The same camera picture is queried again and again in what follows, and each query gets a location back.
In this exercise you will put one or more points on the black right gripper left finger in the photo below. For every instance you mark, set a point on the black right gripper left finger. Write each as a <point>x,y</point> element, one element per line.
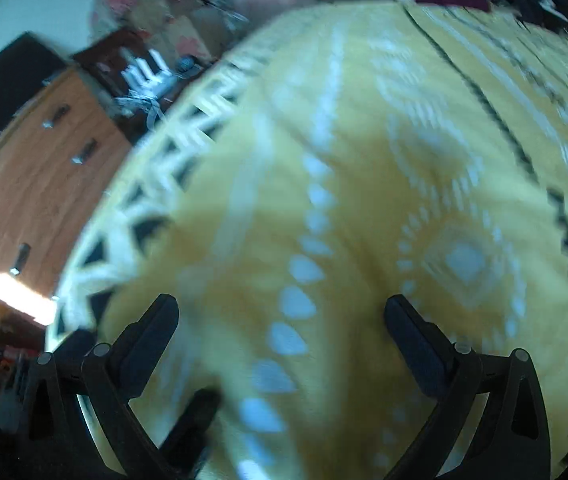
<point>75,418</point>

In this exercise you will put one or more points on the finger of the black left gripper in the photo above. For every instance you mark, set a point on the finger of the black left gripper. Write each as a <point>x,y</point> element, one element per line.
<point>186,449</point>

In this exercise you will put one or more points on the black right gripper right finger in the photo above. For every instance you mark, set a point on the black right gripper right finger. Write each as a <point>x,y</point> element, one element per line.
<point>512,438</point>

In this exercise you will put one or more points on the brown wooden drawer dresser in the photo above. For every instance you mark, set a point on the brown wooden drawer dresser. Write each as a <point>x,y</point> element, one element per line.
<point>56,161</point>

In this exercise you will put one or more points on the yellow patterned bed blanket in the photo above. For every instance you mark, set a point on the yellow patterned bed blanket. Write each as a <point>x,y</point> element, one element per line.
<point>340,155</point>

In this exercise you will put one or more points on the black flat screen television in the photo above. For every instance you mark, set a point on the black flat screen television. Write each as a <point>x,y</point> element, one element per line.
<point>26,66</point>

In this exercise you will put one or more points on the cardboard box with red print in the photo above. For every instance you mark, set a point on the cardboard box with red print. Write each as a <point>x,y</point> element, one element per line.
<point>176,28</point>

